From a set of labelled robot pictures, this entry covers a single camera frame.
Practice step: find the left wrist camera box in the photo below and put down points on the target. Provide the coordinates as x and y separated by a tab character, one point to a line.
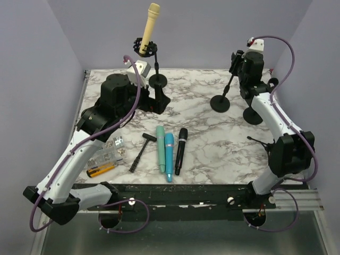
143	68

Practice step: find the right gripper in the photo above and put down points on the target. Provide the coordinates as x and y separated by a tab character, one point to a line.
237	61

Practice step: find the yellow black utility knife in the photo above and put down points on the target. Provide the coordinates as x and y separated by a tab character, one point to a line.
95	171

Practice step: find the clear screw organizer box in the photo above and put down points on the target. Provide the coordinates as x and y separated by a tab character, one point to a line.
110	153

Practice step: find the mint green microphone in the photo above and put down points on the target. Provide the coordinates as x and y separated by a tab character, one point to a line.
160	135

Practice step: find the black T-handle tool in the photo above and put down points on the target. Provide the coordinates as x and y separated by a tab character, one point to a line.
137	159

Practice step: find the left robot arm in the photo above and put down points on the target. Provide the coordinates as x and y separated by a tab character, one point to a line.
119	98

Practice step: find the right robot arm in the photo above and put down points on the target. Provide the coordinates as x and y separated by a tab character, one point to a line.
290	151

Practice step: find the black tripod shock-mount stand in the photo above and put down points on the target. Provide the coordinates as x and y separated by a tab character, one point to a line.
260	142

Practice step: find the black microphone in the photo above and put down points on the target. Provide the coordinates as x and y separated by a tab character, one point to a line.
182	138

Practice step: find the blue microphone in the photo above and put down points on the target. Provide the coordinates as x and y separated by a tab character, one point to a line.
169	144

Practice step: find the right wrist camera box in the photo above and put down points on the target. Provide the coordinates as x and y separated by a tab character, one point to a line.
255	45

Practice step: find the cream microphone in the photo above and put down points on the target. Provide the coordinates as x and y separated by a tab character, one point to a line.
153	13

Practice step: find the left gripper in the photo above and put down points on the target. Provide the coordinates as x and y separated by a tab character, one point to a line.
157	105

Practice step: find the black stand with shock mount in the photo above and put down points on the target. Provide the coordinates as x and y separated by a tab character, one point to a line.
149	51

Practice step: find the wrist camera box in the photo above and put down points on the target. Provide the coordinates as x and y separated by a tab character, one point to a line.
255	45
143	68

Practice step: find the black front mounting rail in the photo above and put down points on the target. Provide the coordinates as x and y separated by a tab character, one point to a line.
172	203

